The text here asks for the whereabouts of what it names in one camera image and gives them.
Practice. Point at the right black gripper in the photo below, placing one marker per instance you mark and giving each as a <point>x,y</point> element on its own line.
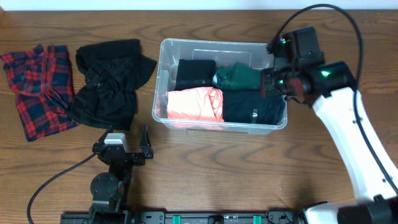
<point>270,81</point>

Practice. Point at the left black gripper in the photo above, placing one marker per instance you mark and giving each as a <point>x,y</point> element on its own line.
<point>145,152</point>

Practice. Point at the navy taped garment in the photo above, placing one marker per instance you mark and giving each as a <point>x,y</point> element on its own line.
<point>251,107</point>

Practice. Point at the green garment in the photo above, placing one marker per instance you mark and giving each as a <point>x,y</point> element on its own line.
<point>237,77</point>

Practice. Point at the pink garment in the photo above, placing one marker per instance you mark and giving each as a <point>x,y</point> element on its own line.
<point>195,108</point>

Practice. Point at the clear plastic storage bin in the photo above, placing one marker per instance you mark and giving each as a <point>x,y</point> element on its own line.
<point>223,53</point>

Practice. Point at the black taped garment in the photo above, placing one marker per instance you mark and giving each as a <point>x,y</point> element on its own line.
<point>194,73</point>

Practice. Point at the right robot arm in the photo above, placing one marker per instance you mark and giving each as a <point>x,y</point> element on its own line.
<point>336,101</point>

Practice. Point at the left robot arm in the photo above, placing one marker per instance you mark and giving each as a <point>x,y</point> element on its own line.
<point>110,189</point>

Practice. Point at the black crumpled garment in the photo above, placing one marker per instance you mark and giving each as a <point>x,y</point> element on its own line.
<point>113,72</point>

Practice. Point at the red navy plaid shirt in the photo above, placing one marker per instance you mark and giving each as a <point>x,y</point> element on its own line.
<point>41,78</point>

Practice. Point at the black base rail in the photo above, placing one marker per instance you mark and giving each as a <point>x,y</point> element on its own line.
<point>157,217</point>

